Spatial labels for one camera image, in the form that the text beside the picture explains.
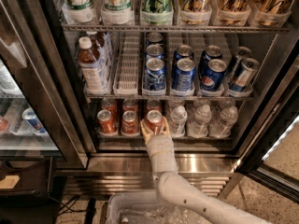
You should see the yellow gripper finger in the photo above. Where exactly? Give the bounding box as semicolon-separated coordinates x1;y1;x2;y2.
161;117;171;137
140;119;154;144

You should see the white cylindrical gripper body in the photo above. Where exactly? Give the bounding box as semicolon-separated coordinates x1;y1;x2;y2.
147;134;178;175

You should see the red coke can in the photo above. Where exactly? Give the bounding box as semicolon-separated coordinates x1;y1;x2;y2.
146;110;164;134
121;110;138;134

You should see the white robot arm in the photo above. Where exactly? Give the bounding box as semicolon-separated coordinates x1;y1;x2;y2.
140;118;272;224

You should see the red can back right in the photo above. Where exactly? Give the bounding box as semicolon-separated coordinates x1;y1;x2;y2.
146;99;162;112

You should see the red can back middle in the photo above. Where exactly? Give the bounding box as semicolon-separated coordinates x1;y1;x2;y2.
122;99;138;112

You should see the orange soda can front left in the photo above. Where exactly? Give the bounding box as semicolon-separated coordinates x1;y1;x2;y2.
97;109;116;133

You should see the red can back left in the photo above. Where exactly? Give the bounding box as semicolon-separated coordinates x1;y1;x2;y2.
101;97;118;119

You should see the blue pepsi can front middle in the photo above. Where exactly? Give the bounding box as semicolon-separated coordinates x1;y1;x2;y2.
172;58;196;91

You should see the blue pepsi can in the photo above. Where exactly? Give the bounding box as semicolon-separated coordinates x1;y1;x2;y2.
172;58;196;91
199;45;222;77
200;59;227;91
172;44;194;72

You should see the blue can front left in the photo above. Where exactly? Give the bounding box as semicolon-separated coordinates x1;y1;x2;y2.
145;58;165;91

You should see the blue pepsi can front right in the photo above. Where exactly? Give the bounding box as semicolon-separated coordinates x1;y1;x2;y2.
200;59;227;91

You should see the blue can second row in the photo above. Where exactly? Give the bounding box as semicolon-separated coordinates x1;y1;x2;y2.
145;44;164;60

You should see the blue pepsi can back middle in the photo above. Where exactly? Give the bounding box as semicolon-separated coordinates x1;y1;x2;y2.
172;44;194;72

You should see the stainless steel fridge base grille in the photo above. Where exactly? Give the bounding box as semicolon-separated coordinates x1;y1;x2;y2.
64;176;230;197

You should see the red bull can front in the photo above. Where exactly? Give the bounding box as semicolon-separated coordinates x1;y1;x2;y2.
229;58;260;92

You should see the red bull can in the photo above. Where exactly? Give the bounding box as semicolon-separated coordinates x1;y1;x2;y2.
229;58;260;92
226;47;251;83

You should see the blue pepsi can back right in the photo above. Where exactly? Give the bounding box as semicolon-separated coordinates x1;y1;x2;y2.
199;45;222;77

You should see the blue can third row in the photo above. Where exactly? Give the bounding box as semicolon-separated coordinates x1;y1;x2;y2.
146;32;164;46

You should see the fridge glass door left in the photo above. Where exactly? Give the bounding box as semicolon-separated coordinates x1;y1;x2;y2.
0;0;93;169

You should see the fridge door right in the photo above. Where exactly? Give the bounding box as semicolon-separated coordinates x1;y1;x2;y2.
236;56;299;203

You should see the red bull can back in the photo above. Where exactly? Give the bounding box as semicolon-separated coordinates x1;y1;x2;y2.
226;47;251;83

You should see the blue white can behind glass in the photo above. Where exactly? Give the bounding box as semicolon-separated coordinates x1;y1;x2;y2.
21;108;47;134

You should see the white orange tall can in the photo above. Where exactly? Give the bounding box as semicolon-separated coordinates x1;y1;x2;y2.
101;0;134;25

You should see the green tall can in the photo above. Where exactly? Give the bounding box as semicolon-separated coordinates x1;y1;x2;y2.
140;0;174;26

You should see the gold tall can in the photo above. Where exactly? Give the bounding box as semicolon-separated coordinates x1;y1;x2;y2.
178;0;211;25
218;0;249;25
248;0;294;27

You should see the white tall can top left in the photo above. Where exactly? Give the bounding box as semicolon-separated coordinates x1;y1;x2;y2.
64;0;94;23

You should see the clear water bottle left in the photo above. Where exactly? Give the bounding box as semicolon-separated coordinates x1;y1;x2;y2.
169;105;188;137

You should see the clear water bottle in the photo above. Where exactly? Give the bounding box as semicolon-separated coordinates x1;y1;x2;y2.
187;105;212;138
169;105;188;137
209;105;238;139

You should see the clear water bottle middle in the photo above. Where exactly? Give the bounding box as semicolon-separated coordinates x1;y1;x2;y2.
187;105;212;138

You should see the clear water bottle right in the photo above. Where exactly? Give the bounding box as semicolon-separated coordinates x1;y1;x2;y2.
209;105;238;139

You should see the clear plastic storage bin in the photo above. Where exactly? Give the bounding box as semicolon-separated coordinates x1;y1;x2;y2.
106;189;210;224

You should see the iced tea bottle front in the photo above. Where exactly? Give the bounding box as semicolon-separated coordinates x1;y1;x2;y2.
78;36;107;93

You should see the iced tea bottle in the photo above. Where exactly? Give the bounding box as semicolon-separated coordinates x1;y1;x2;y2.
78;36;107;93
87;32;111;77

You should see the iced tea bottle back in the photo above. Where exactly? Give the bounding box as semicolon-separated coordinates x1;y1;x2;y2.
87;32;111;77

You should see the black cable on floor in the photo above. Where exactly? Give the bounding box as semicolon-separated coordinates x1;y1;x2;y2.
57;195;97;224

